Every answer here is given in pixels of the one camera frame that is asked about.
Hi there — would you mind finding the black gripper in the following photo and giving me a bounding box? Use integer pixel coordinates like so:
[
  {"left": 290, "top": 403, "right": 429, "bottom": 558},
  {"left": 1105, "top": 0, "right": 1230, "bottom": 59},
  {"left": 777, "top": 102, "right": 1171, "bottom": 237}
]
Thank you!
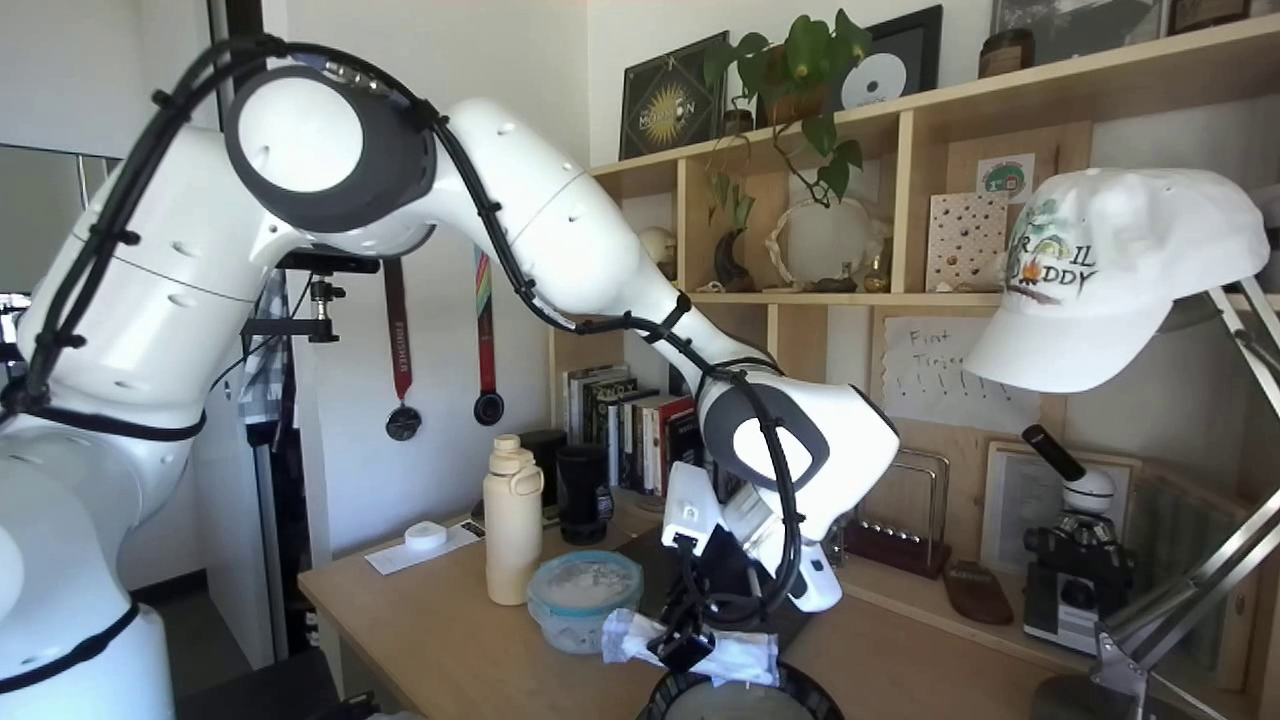
[{"left": 646, "top": 520, "right": 807, "bottom": 675}]

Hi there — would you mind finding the clear plastic cutlery package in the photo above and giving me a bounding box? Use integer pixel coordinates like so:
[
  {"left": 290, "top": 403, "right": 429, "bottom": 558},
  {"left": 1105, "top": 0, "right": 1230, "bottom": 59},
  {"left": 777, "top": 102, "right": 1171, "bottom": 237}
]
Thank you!
[{"left": 597, "top": 604, "right": 785, "bottom": 694}]

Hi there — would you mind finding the pale yellow water bottle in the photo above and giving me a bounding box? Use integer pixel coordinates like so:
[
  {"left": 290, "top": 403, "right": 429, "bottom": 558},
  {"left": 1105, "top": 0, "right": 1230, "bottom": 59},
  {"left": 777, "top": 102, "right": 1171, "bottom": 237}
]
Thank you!
[{"left": 480, "top": 432, "right": 548, "bottom": 613}]

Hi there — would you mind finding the light blue plastic bowl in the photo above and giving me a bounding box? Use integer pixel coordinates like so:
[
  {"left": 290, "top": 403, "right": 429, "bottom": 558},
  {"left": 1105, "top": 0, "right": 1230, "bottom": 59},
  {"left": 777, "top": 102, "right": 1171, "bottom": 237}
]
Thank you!
[{"left": 524, "top": 549, "right": 646, "bottom": 662}]

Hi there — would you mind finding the dark bowl with soup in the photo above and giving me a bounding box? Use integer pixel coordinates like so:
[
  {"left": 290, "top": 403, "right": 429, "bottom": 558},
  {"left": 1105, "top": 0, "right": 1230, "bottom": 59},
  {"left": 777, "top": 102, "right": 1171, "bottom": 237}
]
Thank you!
[{"left": 637, "top": 656, "right": 848, "bottom": 720}]

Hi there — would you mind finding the dark grey laptop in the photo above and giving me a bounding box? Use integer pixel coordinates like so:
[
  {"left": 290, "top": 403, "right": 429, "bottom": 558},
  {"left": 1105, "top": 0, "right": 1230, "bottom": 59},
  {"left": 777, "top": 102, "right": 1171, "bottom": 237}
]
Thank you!
[{"left": 612, "top": 530, "right": 695, "bottom": 619}]

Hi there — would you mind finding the white book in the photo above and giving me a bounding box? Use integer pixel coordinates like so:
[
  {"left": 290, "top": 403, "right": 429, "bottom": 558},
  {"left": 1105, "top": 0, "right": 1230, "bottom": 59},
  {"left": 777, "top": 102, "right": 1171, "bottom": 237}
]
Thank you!
[{"left": 631, "top": 398, "right": 668, "bottom": 499}]

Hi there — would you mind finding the red book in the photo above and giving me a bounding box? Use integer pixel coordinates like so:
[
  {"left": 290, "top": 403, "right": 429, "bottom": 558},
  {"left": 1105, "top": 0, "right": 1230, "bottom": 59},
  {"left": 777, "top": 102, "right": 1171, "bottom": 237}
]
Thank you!
[{"left": 658, "top": 392, "right": 702, "bottom": 499}]

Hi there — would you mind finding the dark book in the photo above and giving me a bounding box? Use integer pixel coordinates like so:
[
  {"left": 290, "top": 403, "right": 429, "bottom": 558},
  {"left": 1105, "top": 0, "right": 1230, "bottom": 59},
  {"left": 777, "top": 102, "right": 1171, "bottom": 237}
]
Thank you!
[{"left": 601, "top": 375, "right": 644, "bottom": 498}]

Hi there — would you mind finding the black cylinder speaker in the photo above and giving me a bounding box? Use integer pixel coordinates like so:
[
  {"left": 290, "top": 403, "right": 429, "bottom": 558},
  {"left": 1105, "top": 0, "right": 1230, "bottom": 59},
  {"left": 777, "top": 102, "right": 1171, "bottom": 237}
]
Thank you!
[{"left": 514, "top": 423, "right": 571, "bottom": 474}]

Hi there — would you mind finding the Newton cradle desk toy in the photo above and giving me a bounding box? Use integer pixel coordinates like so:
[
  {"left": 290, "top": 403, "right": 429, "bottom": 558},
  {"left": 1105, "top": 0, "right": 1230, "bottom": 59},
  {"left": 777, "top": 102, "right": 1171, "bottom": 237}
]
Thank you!
[{"left": 841, "top": 446, "right": 956, "bottom": 580}]

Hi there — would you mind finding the white tape roll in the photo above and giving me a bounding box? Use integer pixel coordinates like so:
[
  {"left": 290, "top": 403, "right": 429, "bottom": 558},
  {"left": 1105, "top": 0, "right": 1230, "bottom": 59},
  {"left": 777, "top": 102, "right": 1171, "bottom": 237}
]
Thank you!
[{"left": 398, "top": 517, "right": 450, "bottom": 561}]

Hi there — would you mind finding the brown leather case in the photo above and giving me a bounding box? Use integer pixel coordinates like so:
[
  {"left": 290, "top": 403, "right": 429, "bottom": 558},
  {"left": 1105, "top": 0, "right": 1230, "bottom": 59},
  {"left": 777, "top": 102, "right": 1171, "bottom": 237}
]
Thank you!
[{"left": 939, "top": 558, "right": 1020, "bottom": 630}]

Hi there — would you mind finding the white paper sheet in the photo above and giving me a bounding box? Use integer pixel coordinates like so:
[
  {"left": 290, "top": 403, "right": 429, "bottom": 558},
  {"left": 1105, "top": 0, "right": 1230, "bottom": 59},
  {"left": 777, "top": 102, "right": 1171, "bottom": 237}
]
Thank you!
[{"left": 358, "top": 520, "right": 488, "bottom": 580}]

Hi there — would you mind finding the medal on red green ribbon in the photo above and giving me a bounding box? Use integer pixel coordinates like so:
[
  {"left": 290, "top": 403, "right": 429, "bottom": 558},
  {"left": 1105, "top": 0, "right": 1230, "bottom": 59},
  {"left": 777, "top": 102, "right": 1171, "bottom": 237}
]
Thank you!
[{"left": 468, "top": 251, "right": 512, "bottom": 432}]

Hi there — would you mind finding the white handwritten note board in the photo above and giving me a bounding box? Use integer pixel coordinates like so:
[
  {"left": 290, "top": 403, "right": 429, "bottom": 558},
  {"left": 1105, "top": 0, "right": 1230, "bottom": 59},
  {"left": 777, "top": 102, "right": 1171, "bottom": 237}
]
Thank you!
[{"left": 877, "top": 313, "right": 1048, "bottom": 440}]

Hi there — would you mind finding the black and white microscope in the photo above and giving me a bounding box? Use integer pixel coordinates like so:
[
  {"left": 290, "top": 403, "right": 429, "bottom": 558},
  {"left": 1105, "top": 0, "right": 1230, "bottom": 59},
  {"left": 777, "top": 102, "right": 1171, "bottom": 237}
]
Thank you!
[{"left": 1017, "top": 422, "right": 1138, "bottom": 662}]

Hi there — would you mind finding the polka dot card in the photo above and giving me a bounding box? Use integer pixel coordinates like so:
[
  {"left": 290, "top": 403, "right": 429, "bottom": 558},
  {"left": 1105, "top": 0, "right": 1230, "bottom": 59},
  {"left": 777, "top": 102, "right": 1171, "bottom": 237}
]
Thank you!
[{"left": 925, "top": 189, "right": 1020, "bottom": 298}]

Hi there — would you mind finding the silver desk lamp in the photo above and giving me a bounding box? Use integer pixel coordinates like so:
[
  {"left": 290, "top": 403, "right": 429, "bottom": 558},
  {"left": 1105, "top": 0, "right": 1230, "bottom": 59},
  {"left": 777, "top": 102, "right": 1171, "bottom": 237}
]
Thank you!
[{"left": 1031, "top": 278, "right": 1280, "bottom": 720}]

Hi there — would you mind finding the black framed square artwork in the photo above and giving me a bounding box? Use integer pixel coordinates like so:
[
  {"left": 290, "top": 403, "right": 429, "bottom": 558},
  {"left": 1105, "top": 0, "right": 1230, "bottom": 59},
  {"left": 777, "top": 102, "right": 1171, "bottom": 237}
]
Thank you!
[{"left": 616, "top": 32, "right": 736, "bottom": 164}]

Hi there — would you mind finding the wooden shelf unit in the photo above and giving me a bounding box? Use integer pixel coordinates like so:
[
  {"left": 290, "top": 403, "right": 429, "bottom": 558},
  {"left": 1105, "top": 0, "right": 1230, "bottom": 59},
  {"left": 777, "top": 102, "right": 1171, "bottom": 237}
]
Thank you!
[{"left": 539, "top": 14, "right": 1280, "bottom": 720}]

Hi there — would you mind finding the white baseball cap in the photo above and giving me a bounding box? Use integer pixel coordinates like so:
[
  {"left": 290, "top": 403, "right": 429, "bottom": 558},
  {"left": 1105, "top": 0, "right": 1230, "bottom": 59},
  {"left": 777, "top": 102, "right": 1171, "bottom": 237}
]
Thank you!
[{"left": 960, "top": 164, "right": 1274, "bottom": 402}]

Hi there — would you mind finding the green trailing house plant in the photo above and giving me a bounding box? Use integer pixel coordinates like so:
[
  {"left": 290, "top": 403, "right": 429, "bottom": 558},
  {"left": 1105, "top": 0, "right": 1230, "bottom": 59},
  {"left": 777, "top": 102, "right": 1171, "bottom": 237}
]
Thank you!
[{"left": 702, "top": 7, "right": 870, "bottom": 209}]

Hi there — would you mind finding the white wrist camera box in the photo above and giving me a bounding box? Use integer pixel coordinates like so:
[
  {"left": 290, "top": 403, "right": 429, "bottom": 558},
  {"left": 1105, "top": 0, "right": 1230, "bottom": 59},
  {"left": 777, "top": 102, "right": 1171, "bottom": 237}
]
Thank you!
[{"left": 657, "top": 455, "right": 731, "bottom": 561}]

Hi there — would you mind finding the wooden picture frame behind microscope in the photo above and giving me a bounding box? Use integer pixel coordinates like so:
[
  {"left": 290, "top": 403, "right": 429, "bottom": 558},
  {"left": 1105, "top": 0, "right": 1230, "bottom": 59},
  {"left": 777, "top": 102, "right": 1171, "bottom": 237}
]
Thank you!
[{"left": 975, "top": 435, "right": 1142, "bottom": 580}]

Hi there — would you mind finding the black frame with disc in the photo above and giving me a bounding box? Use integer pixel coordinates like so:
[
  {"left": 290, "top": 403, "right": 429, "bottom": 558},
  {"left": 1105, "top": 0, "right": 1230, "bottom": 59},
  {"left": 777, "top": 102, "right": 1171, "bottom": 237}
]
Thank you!
[{"left": 837, "top": 3, "right": 948, "bottom": 117}]

